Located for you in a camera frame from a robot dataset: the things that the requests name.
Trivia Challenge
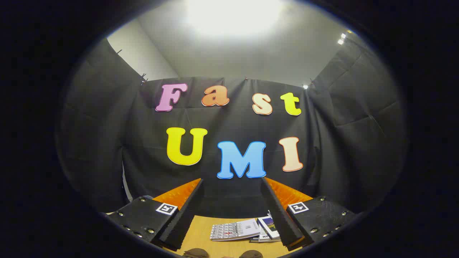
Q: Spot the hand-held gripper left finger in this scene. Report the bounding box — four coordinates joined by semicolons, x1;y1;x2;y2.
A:
106;178;204;250

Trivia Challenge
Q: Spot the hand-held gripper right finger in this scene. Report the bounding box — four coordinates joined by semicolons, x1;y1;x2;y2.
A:
261;177;358;251

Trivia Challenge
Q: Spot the white book blue picture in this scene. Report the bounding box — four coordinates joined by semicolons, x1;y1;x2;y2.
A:
257;216;281;239

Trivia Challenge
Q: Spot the grey patterned book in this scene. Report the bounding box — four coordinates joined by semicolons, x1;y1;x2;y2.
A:
210;219;261;242

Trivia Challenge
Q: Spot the black backdrop cloth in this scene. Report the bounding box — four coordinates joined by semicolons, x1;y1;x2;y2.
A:
56;36;407;219

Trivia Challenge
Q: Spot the bright ceiling light panel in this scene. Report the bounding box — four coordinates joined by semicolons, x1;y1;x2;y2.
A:
186;0;285;36

